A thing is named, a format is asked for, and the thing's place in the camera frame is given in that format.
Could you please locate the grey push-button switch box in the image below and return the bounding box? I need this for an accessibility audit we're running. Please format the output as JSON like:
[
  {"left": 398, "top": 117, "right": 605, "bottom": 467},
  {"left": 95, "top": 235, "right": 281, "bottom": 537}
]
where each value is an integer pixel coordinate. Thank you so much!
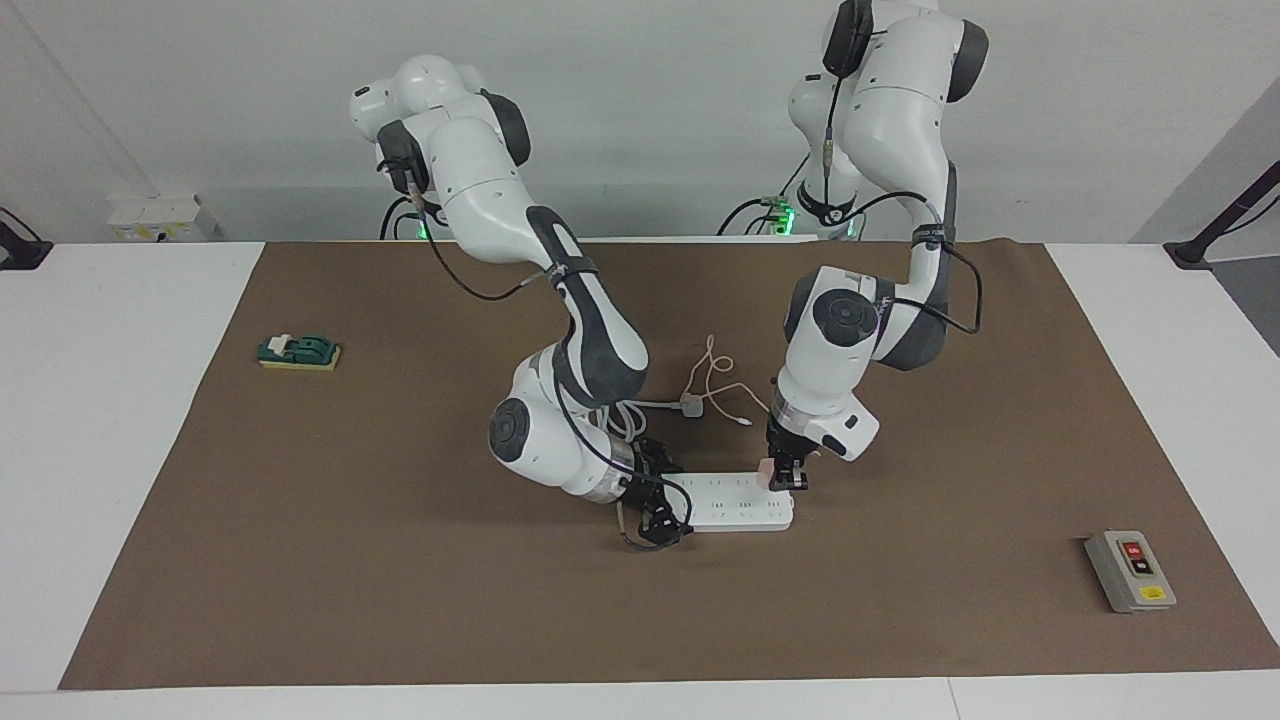
[{"left": 1084, "top": 530, "right": 1178, "bottom": 614}]

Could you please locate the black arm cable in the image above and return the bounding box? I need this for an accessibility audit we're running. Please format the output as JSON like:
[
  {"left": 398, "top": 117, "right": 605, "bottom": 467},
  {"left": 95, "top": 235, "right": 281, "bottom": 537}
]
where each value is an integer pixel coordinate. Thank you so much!
[
  {"left": 405, "top": 165, "right": 691, "bottom": 551},
  {"left": 822, "top": 30, "right": 986, "bottom": 336}
]

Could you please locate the black clamp with slanted rod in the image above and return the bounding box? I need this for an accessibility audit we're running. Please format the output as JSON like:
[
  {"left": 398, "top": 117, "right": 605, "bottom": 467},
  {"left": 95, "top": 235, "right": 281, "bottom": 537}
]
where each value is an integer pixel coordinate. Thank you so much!
[{"left": 1164, "top": 160, "right": 1280, "bottom": 271}]

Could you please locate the white box with yellow label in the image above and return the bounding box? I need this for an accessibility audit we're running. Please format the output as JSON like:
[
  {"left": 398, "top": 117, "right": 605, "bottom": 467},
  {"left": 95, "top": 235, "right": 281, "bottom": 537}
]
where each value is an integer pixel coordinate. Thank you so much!
[{"left": 108, "top": 195, "right": 208, "bottom": 243}]

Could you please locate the green knife switch yellow base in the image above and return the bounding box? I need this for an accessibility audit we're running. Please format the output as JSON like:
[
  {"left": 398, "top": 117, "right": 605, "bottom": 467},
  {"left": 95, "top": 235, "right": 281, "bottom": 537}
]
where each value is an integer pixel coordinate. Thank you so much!
[{"left": 257, "top": 333, "right": 343, "bottom": 373}]

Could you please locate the brown paper mat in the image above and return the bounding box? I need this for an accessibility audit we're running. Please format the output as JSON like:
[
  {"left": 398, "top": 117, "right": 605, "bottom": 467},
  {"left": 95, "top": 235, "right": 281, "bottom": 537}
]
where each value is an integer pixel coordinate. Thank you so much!
[{"left": 58, "top": 240, "right": 1280, "bottom": 691}]

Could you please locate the black base cable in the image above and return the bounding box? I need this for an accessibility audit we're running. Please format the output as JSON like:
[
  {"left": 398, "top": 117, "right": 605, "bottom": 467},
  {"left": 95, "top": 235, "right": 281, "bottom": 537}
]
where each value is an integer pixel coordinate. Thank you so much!
[
  {"left": 717, "top": 198, "right": 776, "bottom": 237},
  {"left": 380, "top": 195, "right": 426, "bottom": 241}
]

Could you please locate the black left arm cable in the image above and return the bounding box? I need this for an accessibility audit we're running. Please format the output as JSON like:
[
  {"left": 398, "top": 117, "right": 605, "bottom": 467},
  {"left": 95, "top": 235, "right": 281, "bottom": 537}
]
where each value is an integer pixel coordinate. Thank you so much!
[{"left": 822, "top": 30, "right": 986, "bottom": 336}]

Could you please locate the white power strip with cord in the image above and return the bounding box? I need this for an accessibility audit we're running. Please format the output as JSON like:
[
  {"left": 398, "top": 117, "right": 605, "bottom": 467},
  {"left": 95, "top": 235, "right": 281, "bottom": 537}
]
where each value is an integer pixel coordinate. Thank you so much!
[{"left": 610, "top": 395, "right": 796, "bottom": 532}]

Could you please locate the black table clamp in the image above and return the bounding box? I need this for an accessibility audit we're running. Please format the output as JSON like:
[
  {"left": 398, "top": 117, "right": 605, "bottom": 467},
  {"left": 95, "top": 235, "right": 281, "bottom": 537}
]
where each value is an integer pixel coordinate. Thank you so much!
[{"left": 0, "top": 207, "right": 54, "bottom": 272}]

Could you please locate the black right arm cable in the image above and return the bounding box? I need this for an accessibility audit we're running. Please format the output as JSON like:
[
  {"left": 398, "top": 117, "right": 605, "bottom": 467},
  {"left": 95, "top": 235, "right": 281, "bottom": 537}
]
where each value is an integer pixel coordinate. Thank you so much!
[{"left": 405, "top": 165, "right": 691, "bottom": 551}]

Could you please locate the pink charger with cable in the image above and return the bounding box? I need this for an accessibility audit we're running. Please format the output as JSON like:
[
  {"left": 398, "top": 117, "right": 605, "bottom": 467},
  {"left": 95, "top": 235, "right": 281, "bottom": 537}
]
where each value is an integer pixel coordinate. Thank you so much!
[{"left": 683, "top": 335, "right": 823, "bottom": 489}]

